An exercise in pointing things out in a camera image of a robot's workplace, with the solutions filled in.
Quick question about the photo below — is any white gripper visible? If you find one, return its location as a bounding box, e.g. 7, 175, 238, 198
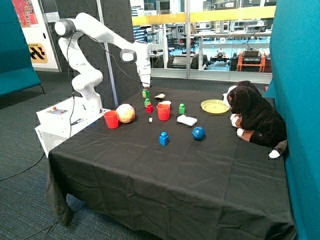
137, 66, 151, 91

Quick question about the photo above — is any green block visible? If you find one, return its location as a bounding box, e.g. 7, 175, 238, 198
142, 88, 150, 99
179, 103, 186, 115
144, 98, 151, 108

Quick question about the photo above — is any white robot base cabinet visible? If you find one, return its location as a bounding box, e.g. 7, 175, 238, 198
35, 96, 110, 156

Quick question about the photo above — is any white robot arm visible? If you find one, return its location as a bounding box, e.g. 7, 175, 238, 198
54, 12, 151, 116

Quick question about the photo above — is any white spoon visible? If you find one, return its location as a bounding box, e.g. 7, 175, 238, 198
154, 93, 165, 99

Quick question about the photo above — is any red block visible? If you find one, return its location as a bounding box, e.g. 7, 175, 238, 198
145, 102, 153, 113

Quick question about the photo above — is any white small bowl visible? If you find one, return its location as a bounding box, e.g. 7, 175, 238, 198
159, 100, 171, 105

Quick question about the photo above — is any right red cup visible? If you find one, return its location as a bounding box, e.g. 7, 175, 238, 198
156, 103, 170, 121

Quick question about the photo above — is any red cup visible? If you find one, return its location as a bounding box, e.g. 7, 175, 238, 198
156, 103, 170, 121
103, 110, 119, 129

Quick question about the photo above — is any orange plush ball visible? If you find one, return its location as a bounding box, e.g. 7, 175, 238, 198
116, 103, 136, 124

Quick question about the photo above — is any left red cup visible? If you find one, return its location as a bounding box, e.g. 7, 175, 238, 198
103, 110, 119, 129

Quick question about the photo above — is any blue block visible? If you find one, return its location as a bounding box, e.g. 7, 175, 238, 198
159, 131, 169, 146

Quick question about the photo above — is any white folded cloth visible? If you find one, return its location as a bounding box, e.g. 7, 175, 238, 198
176, 114, 198, 127

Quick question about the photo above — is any blue ball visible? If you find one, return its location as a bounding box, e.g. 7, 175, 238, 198
192, 126, 205, 141

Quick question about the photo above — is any yellow plastic plate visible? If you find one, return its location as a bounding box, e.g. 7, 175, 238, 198
200, 99, 230, 114

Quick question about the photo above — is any black tablecloth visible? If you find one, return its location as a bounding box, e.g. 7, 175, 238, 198
45, 88, 297, 240

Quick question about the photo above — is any orange black equipment cart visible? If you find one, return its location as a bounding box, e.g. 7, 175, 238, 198
236, 49, 266, 73

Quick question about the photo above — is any plush dog toy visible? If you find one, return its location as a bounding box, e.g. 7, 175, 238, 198
223, 80, 288, 159

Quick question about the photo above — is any teal sofa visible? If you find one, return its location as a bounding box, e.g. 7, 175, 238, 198
0, 0, 42, 96

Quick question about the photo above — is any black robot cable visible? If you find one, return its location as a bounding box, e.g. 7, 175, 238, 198
66, 29, 151, 138

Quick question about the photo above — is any teal partition wall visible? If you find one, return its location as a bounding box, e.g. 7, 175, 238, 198
265, 0, 320, 240

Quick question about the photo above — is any black floor cable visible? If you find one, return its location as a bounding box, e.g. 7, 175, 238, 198
0, 152, 46, 182

